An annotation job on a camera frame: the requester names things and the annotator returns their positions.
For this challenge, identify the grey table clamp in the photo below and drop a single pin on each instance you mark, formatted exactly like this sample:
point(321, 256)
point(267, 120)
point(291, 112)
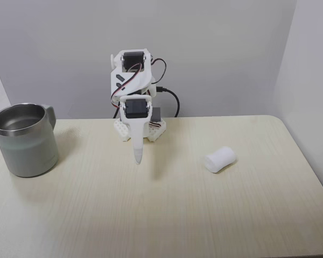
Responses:
point(156, 115)

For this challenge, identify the grey steel mug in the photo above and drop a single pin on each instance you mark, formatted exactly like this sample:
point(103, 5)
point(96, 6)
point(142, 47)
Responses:
point(24, 150)

